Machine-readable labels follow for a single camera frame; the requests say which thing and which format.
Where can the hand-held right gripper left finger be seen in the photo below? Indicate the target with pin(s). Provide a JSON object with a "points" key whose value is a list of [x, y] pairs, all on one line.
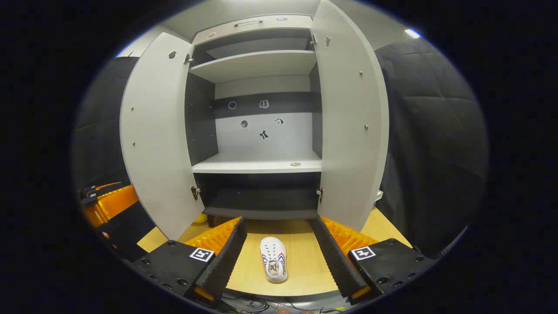
{"points": [[226, 257]]}

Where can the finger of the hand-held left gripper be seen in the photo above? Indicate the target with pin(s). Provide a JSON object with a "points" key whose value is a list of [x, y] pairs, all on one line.
{"points": [[113, 203]]}

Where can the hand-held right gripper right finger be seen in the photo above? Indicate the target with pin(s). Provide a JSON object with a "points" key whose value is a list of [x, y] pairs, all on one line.
{"points": [[333, 257]]}

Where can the white canvas shoe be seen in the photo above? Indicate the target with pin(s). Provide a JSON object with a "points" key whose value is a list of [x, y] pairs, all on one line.
{"points": [[273, 257]]}

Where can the yellow block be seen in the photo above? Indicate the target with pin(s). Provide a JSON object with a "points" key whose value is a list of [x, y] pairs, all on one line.
{"points": [[201, 218]]}

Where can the black backdrop cloth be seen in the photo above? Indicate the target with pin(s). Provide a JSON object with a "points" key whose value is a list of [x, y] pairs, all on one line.
{"points": [[436, 144]]}

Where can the small ceiling light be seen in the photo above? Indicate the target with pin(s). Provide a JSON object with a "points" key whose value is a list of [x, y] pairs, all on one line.
{"points": [[413, 33]]}

